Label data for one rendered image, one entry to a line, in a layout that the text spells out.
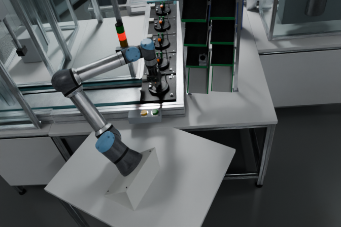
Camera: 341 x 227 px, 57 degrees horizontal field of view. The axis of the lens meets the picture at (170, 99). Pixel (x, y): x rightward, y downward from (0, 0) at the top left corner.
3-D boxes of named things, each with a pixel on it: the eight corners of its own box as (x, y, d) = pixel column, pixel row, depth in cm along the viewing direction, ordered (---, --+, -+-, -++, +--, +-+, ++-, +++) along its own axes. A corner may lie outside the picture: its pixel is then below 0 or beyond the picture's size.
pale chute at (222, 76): (232, 92, 201) (232, 92, 197) (211, 91, 204) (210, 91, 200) (234, 48, 200) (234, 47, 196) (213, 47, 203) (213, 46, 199)
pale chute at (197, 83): (208, 93, 203) (207, 93, 198) (188, 92, 205) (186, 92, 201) (211, 50, 202) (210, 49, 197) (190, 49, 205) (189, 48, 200)
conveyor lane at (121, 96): (177, 110, 213) (176, 100, 206) (58, 117, 220) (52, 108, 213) (177, 81, 233) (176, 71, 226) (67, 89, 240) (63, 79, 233)
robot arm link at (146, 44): (137, 39, 177) (151, 35, 178) (140, 54, 185) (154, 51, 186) (140, 47, 172) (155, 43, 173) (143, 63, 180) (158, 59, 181)
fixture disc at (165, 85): (168, 94, 209) (168, 91, 207) (147, 95, 210) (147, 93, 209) (169, 79, 219) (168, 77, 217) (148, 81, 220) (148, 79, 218)
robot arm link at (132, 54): (43, 76, 154) (136, 40, 160) (47, 75, 165) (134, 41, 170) (53, 98, 157) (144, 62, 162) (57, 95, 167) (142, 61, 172)
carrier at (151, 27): (176, 35, 258) (175, 22, 249) (147, 38, 260) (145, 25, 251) (176, 19, 275) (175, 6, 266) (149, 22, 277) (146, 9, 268)
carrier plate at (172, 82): (176, 101, 206) (176, 99, 205) (140, 103, 208) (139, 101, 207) (176, 76, 223) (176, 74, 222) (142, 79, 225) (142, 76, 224)
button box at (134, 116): (161, 122, 202) (160, 116, 197) (129, 124, 204) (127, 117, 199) (162, 114, 207) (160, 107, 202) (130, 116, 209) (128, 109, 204)
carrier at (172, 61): (176, 75, 224) (174, 61, 215) (143, 77, 226) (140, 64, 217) (176, 54, 241) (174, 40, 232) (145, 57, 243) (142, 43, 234)
